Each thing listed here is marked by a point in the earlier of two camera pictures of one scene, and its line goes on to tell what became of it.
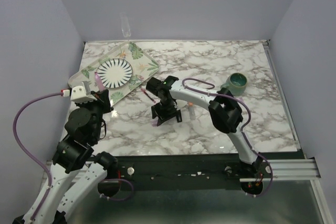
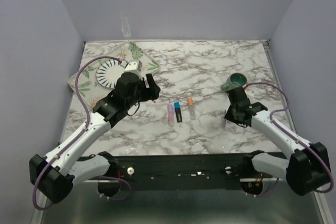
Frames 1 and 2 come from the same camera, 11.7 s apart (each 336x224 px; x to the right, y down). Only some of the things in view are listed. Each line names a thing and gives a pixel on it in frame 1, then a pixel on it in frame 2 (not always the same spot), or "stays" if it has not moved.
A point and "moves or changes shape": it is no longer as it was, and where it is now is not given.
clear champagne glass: [125, 24] stays
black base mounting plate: [185, 172] stays
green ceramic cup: [235, 83] stays
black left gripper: [103, 99] to [151, 93]
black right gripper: [163, 116] to [229, 116]
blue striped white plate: [115, 73] stays
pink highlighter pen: [99, 82] moves or changes shape
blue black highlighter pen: [178, 116] stays
